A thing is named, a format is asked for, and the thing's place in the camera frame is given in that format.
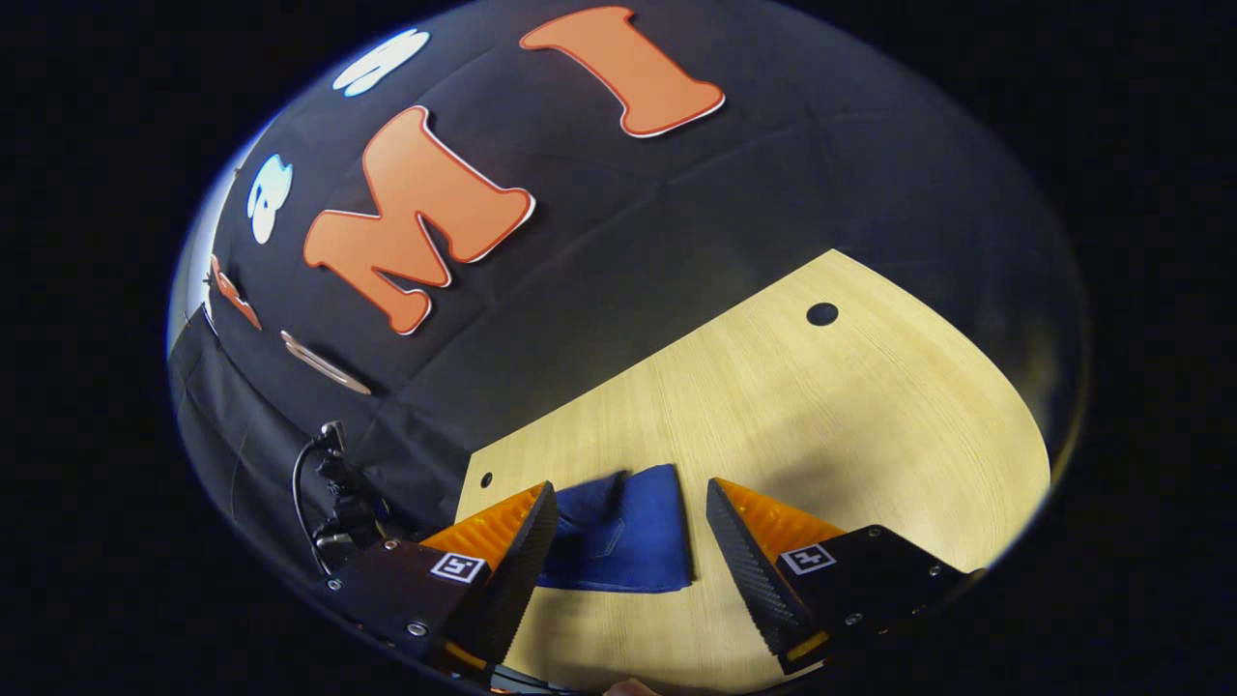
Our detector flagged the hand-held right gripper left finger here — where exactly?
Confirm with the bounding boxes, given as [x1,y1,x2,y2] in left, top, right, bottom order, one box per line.
[324,480,560,673]

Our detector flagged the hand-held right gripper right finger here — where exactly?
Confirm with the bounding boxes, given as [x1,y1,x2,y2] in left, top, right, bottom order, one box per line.
[705,477,972,676]

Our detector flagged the blue denim jeans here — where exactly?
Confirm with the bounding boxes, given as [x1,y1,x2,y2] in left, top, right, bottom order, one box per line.
[536,464,695,594]

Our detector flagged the black cable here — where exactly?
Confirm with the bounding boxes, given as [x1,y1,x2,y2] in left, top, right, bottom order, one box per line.
[292,435,334,576]

